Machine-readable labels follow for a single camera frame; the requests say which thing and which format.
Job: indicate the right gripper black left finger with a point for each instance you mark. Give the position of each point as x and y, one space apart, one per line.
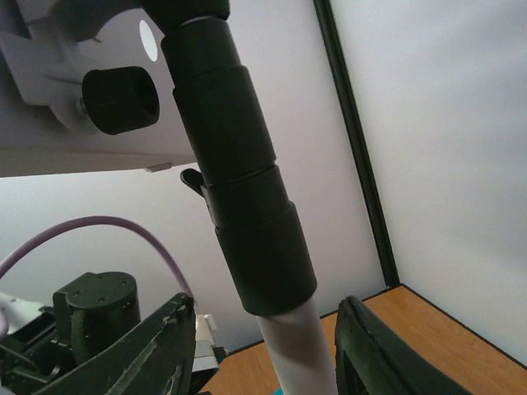
154 357

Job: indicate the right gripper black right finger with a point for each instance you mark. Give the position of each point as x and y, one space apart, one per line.
372 359

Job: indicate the white tripod music stand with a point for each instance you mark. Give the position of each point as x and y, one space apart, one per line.
90 86

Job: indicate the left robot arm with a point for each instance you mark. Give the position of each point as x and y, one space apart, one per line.
87 316

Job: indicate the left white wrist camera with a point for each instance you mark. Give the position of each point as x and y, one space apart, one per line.
208 354

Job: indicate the black aluminium frame rail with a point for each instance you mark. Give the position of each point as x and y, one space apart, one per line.
357 141

